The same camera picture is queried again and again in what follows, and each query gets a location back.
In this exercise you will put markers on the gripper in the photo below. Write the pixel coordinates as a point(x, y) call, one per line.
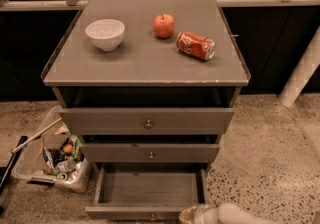
point(200, 215)

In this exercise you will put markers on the grey bottom drawer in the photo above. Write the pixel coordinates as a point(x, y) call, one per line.
point(148, 192)

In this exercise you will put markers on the grey drawer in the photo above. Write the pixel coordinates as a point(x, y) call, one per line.
point(147, 121)
point(160, 153)
point(148, 192)

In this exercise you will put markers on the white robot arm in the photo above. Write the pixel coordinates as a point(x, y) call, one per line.
point(226, 213)

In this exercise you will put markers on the grey middle drawer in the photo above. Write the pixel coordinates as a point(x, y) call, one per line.
point(160, 153)

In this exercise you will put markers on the grey drawer cabinet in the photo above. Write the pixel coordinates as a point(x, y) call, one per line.
point(145, 71)

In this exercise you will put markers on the grey top drawer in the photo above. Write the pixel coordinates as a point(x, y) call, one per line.
point(147, 121)

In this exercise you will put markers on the silver can in bin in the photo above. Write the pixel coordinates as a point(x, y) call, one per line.
point(66, 166)

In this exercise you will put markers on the small orange fruit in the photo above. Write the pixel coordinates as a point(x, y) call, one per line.
point(67, 149)

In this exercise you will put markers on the clear plastic bin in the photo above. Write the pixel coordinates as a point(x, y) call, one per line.
point(38, 160)

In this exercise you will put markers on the red soda can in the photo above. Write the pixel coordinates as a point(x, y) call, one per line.
point(196, 45)

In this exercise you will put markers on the black long tool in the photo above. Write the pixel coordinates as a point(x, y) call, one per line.
point(5, 172)

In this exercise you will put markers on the red apple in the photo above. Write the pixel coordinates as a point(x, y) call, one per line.
point(164, 25)

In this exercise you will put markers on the white diagonal pole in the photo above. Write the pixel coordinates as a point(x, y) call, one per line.
point(302, 73)

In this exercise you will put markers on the white ceramic bowl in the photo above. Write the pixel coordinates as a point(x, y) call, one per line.
point(106, 34)

